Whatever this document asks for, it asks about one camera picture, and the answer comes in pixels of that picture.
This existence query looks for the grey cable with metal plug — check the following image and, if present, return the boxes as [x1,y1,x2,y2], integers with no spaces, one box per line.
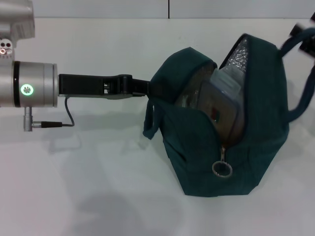
[23,95,76,132]

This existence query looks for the clear food box blue lid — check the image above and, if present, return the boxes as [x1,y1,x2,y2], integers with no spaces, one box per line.
[198,68,247,146]

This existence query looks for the dark teal fabric lunch bag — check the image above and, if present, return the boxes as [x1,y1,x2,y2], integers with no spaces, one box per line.
[142,28,315,197]

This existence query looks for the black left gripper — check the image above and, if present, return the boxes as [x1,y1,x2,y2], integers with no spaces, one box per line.
[58,73,152,100]

